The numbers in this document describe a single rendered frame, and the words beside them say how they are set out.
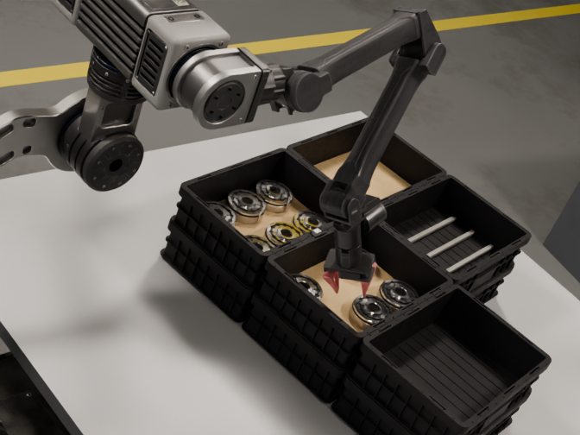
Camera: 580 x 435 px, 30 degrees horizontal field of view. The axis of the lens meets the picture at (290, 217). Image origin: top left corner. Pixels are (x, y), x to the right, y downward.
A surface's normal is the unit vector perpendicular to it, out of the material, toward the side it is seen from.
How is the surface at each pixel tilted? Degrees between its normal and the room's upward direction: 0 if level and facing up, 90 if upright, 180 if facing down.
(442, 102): 0
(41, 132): 90
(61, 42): 0
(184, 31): 0
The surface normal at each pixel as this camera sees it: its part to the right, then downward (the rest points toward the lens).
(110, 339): 0.30, -0.77
